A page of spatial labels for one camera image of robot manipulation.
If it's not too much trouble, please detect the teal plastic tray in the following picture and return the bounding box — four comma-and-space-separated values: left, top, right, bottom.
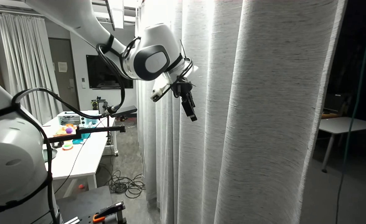
71, 117, 99, 146

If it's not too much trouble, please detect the teal hanging cable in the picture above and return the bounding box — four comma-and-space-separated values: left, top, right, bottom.
334, 0, 366, 224

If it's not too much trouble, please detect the black floor cable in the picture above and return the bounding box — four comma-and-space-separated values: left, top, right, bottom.
106, 171, 147, 201

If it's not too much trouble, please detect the grey door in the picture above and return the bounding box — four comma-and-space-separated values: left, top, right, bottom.
47, 38, 81, 111

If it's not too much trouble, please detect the black low bench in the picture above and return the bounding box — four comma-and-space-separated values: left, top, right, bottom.
109, 105, 138, 122

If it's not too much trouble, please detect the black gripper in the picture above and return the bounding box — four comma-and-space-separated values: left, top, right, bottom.
173, 80, 199, 124

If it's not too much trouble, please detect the white plastic box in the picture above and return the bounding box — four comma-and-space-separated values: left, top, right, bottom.
57, 114, 87, 126

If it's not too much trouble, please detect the white pleated curtain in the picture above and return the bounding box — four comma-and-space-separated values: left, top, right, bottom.
0, 12, 63, 124

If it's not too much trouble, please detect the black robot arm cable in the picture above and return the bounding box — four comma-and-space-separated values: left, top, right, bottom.
7, 35, 143, 224

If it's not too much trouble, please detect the grey fabric curtain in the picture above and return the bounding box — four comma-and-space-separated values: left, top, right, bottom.
134, 0, 348, 224

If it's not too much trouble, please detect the black robot workbench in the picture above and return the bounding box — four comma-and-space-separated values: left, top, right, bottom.
57, 185, 128, 224

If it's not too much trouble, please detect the white ceiling light fixture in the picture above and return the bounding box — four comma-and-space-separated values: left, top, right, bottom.
106, 0, 126, 32

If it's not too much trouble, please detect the white work table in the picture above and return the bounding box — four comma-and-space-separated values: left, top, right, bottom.
41, 110, 118, 201

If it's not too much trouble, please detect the black orange bar clamp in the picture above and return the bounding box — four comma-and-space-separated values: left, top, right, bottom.
90, 202, 127, 224

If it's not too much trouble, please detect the green black small device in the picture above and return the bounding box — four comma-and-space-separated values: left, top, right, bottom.
90, 97, 108, 115

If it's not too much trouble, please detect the black wall monitor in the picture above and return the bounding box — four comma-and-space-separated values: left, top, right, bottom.
86, 54, 134, 90

